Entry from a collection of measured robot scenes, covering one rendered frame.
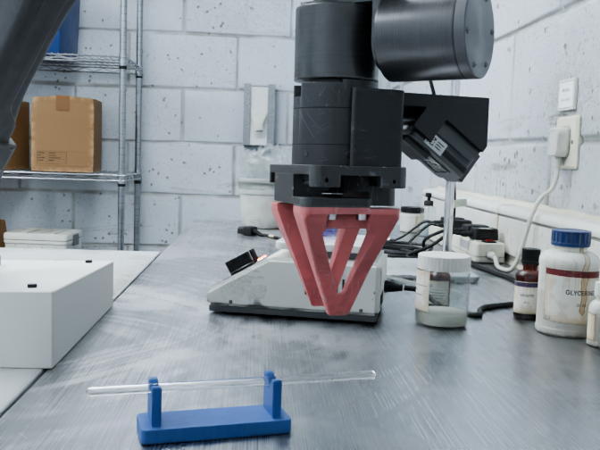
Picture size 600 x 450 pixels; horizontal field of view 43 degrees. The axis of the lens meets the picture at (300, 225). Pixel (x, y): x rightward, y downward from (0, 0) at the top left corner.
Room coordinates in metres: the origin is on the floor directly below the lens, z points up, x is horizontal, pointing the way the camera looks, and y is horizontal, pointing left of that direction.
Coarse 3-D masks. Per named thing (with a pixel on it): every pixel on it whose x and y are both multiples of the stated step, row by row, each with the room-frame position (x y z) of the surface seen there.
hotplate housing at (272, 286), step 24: (264, 264) 0.85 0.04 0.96; (288, 264) 0.85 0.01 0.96; (384, 264) 0.88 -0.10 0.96; (216, 288) 0.86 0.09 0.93; (240, 288) 0.85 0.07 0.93; (264, 288) 0.85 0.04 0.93; (288, 288) 0.85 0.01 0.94; (384, 288) 0.91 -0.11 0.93; (264, 312) 0.85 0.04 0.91; (288, 312) 0.85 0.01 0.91; (312, 312) 0.84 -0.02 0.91; (360, 312) 0.84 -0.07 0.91
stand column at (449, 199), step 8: (456, 80) 1.24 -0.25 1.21; (456, 88) 1.24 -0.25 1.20; (448, 184) 1.24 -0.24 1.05; (448, 192) 1.24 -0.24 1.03; (448, 200) 1.24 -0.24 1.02; (448, 208) 1.24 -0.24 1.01; (448, 216) 1.24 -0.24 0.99; (448, 224) 1.24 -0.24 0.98; (448, 232) 1.24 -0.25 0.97; (448, 240) 1.24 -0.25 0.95; (448, 248) 1.24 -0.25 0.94
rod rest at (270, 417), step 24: (216, 408) 0.51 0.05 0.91; (240, 408) 0.51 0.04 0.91; (264, 408) 0.51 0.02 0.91; (144, 432) 0.46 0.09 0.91; (168, 432) 0.47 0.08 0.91; (192, 432) 0.47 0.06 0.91; (216, 432) 0.48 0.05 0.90; (240, 432) 0.48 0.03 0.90; (264, 432) 0.49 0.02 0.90; (288, 432) 0.49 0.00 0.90
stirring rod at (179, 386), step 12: (336, 372) 0.52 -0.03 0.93; (348, 372) 0.52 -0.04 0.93; (360, 372) 0.52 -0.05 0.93; (372, 372) 0.53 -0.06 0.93; (132, 384) 0.48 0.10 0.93; (144, 384) 0.48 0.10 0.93; (156, 384) 0.48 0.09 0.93; (168, 384) 0.48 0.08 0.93; (180, 384) 0.48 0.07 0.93; (192, 384) 0.49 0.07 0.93; (204, 384) 0.49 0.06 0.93; (216, 384) 0.49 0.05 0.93; (228, 384) 0.49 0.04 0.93; (240, 384) 0.50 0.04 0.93; (252, 384) 0.50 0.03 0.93; (264, 384) 0.50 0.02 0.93
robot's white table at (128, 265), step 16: (16, 256) 1.26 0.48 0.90; (32, 256) 1.27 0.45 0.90; (48, 256) 1.27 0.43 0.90; (64, 256) 1.28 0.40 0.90; (80, 256) 1.29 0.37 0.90; (96, 256) 1.29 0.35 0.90; (112, 256) 1.30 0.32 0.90; (128, 256) 1.31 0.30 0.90; (144, 256) 1.31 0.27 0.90; (128, 272) 1.13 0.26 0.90; (0, 368) 0.62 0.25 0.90; (16, 368) 0.62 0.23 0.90; (0, 384) 0.58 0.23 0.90; (16, 384) 0.58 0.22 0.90; (32, 384) 0.59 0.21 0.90; (0, 400) 0.54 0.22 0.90; (16, 400) 0.55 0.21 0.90; (0, 416) 0.52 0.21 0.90
